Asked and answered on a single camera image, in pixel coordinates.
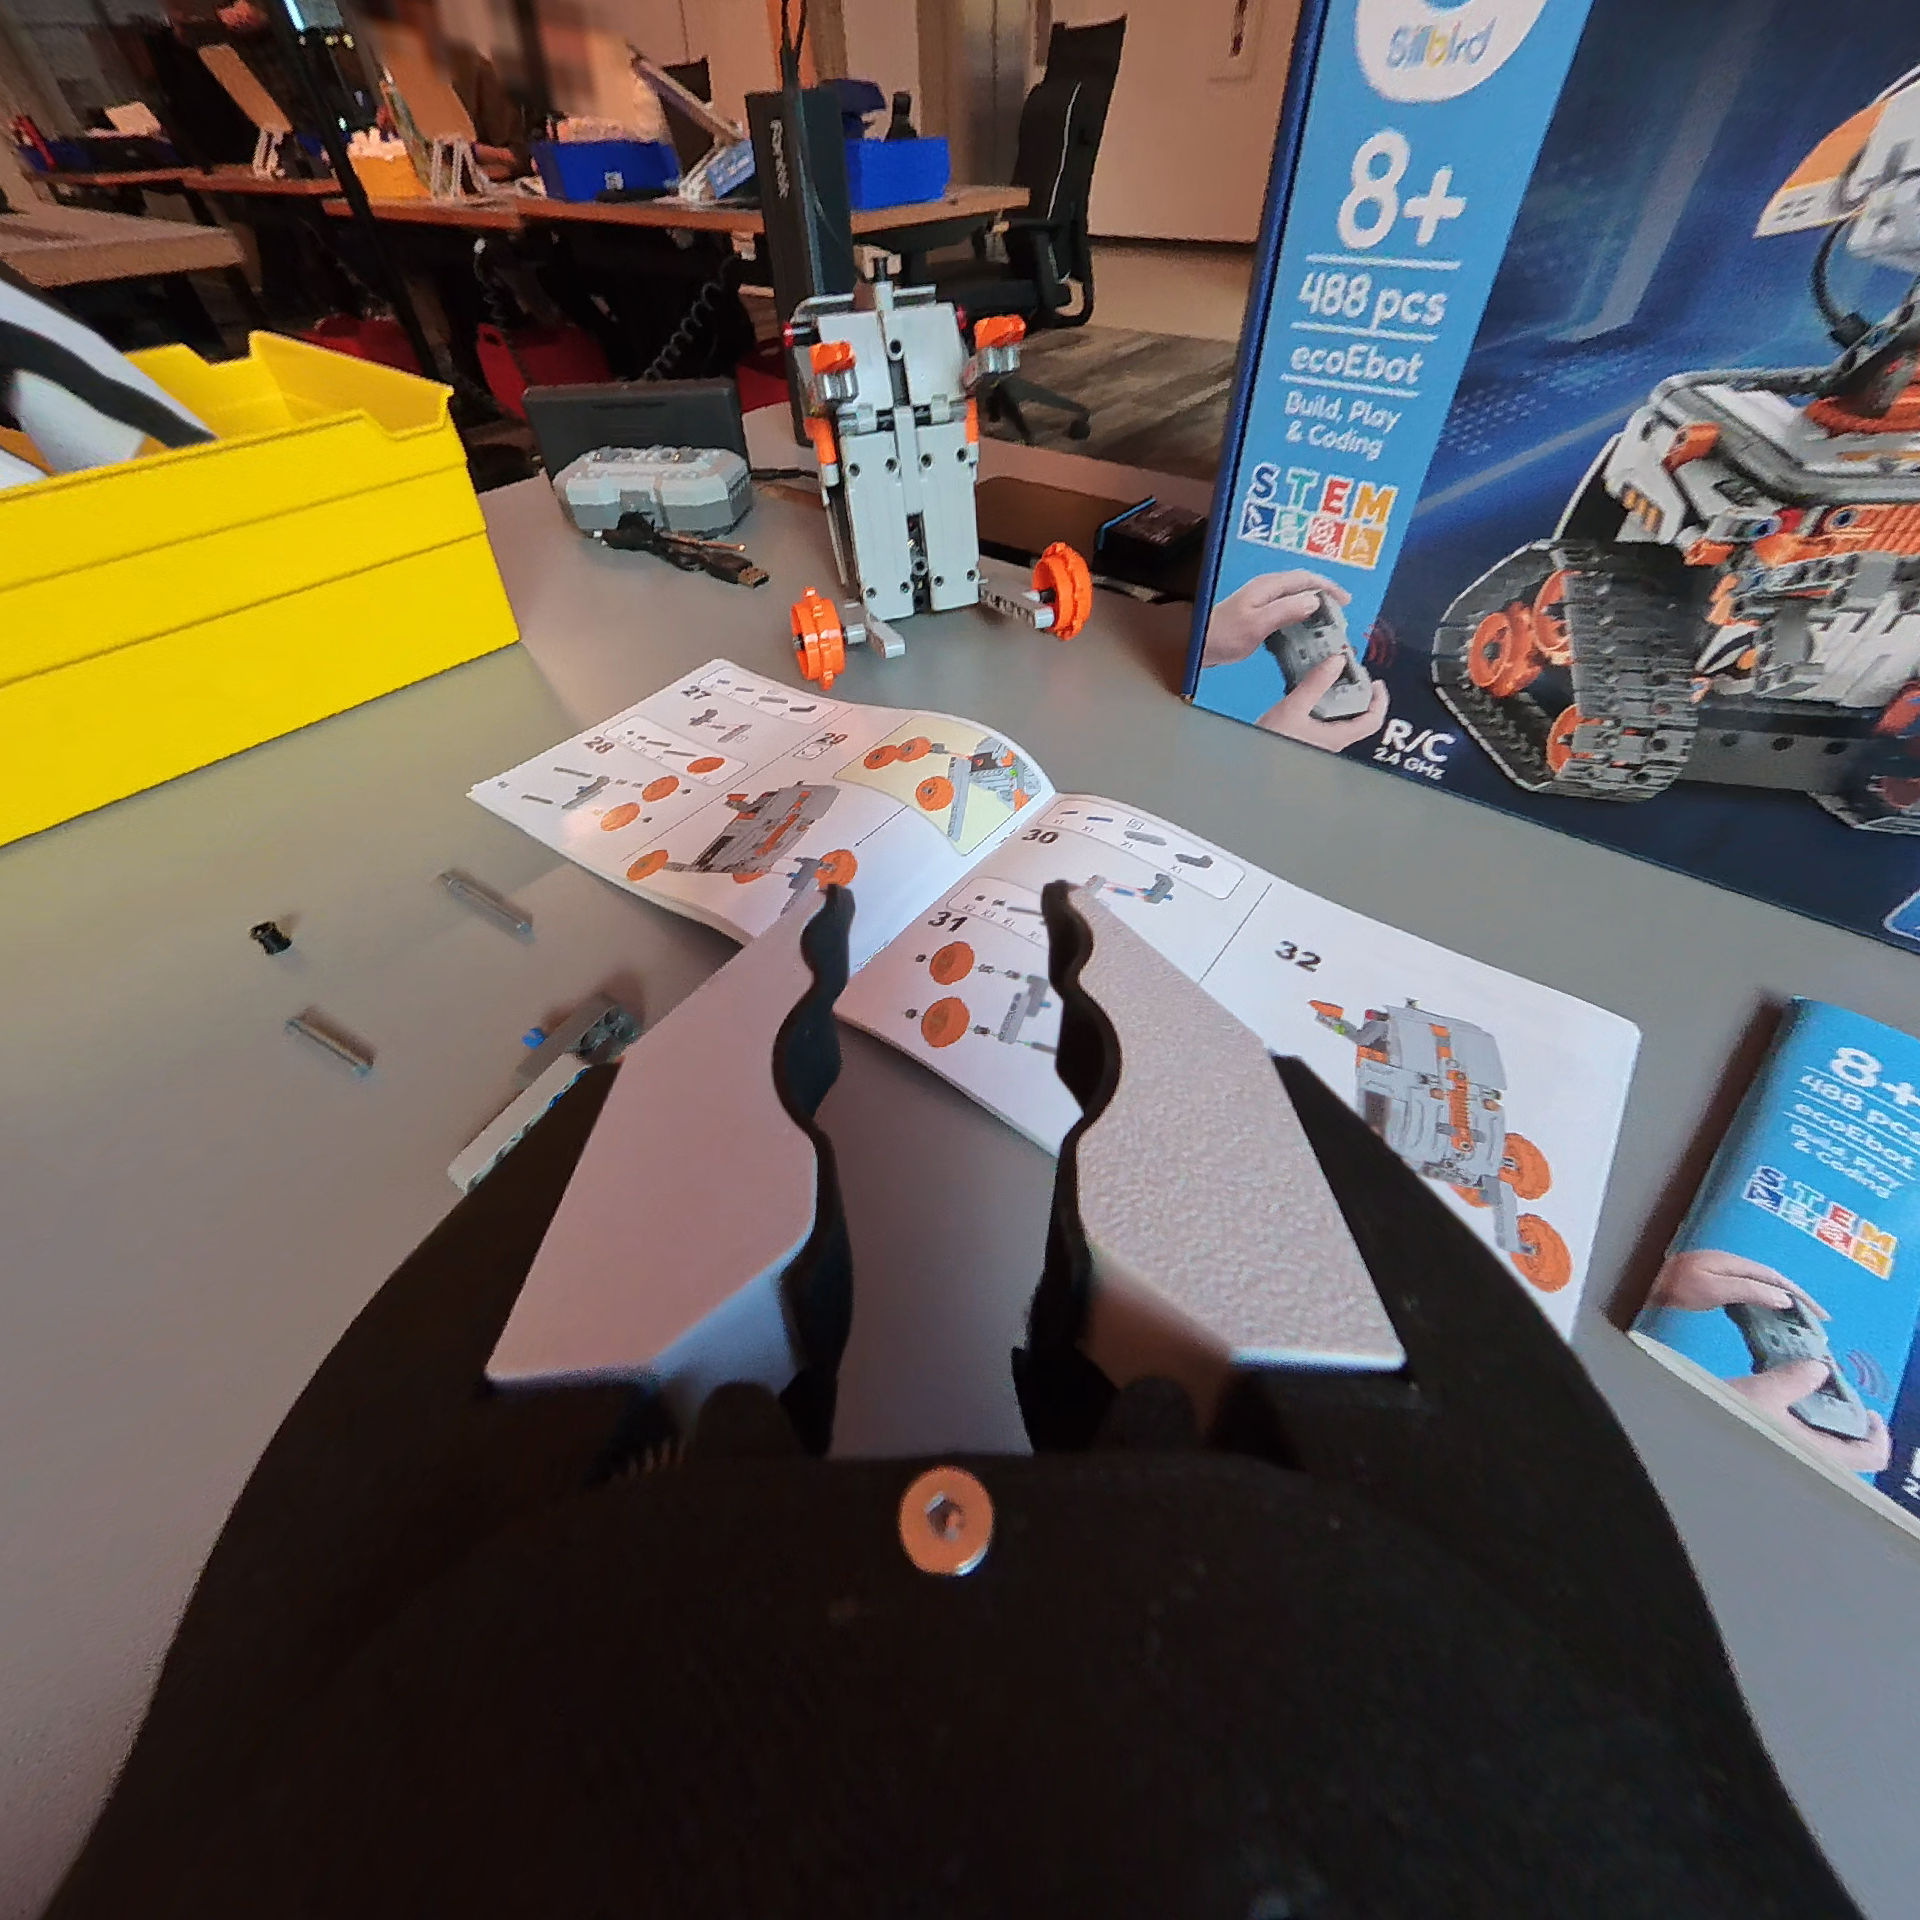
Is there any open white instruction booklet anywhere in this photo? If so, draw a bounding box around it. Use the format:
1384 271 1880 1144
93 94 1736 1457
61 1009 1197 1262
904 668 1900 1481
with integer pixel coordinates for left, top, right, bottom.
468 658 1646 1340

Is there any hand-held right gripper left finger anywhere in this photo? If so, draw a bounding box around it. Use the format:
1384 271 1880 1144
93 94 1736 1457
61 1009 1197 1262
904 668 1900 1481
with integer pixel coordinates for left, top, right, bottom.
484 877 860 1448

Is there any blue storage bin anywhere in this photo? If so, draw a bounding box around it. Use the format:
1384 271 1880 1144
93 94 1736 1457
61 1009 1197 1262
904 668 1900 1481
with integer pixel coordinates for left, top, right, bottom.
532 133 689 208
844 133 956 215

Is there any small colourful booklet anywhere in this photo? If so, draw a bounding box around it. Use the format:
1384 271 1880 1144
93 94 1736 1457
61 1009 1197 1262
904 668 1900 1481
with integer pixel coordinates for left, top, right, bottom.
1627 997 1920 1540

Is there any black tall speaker box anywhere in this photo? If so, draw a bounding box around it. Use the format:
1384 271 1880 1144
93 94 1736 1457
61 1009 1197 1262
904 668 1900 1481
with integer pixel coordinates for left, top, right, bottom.
744 82 880 304

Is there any yellow plastic bin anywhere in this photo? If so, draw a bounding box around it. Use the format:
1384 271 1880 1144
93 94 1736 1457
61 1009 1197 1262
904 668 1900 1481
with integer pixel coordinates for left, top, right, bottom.
0 326 524 854

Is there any grey beam with blue pin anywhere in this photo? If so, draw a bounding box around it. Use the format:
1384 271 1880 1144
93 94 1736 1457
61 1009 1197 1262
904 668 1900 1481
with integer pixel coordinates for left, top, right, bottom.
448 997 644 1196

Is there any grey orange robot model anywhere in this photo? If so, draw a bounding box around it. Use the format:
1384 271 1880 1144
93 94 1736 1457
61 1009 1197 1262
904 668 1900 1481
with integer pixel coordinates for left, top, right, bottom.
785 282 1100 687

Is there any grey battery box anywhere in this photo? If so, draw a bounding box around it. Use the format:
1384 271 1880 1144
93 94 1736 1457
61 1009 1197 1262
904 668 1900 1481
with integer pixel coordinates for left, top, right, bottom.
553 441 761 543

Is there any long wooden office table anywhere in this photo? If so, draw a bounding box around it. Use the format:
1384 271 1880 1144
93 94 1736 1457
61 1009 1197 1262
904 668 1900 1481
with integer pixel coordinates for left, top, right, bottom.
0 176 1033 309

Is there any small black module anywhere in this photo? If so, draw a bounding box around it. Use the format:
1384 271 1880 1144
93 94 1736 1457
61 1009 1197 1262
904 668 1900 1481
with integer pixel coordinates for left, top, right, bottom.
1092 502 1211 605

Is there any black flat box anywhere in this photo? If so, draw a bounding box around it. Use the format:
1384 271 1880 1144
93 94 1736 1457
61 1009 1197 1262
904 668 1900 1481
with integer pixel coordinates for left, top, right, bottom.
524 372 754 485

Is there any black office chair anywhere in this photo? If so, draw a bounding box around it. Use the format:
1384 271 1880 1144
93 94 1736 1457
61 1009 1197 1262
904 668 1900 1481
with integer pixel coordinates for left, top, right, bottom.
1000 13 1134 441

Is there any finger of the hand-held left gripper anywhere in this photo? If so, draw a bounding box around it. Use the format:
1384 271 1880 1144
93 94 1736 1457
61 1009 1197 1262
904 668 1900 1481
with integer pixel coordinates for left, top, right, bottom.
0 402 146 485
0 274 218 441

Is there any blue toy robot box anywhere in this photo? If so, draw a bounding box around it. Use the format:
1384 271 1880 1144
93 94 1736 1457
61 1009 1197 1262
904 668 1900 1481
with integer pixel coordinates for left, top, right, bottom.
1185 0 1920 960

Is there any grey desk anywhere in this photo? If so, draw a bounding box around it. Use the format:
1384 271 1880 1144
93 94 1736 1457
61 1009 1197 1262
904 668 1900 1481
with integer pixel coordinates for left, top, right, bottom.
0 450 1920 1920

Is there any black cable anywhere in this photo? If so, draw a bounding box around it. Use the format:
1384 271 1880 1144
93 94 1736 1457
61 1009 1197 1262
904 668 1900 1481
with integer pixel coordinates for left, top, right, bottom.
598 514 773 592

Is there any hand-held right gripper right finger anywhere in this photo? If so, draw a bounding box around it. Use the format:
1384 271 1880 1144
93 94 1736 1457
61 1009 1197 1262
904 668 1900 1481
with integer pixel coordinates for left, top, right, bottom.
1017 877 1408 1448

